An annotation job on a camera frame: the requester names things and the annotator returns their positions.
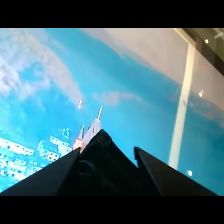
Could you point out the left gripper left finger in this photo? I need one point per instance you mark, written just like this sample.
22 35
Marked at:
50 176

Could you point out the black garment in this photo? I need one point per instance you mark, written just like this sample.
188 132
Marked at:
106 166

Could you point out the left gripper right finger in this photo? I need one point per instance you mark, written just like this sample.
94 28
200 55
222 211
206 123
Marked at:
166 176

